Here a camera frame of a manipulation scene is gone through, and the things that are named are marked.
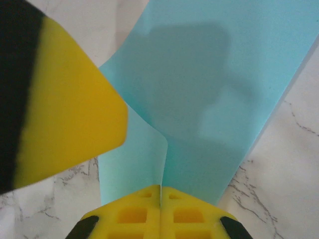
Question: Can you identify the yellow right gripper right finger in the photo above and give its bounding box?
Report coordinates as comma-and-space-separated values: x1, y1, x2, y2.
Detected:
161, 186, 252, 239

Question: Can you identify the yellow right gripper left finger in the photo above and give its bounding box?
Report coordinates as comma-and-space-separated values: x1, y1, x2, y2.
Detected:
66, 184, 161, 239

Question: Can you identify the teal square paper sheet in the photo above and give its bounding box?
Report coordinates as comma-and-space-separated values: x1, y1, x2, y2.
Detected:
98, 0, 319, 207

